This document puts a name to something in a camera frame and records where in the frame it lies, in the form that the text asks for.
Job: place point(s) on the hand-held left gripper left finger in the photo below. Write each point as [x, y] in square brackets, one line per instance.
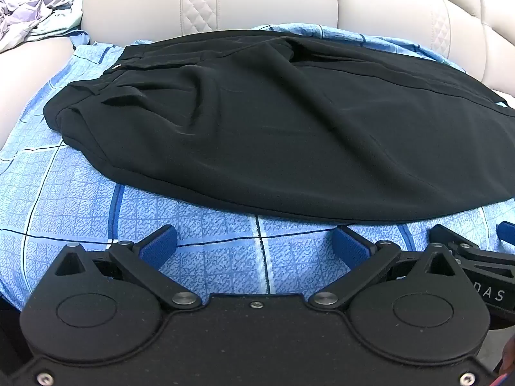
[159, 246]

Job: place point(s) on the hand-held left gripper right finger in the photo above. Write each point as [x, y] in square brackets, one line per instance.
[353, 246]

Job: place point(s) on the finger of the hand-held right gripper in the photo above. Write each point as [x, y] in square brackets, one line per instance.
[506, 231]
[446, 235]

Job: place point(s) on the black pants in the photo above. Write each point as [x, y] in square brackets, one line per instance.
[257, 128]

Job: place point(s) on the person's right forearm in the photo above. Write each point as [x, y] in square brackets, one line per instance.
[508, 354]

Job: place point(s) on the blue checked bedsheet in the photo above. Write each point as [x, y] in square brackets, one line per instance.
[72, 193]

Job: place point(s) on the pile of crumpled clothes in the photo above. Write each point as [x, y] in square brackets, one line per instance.
[28, 16]

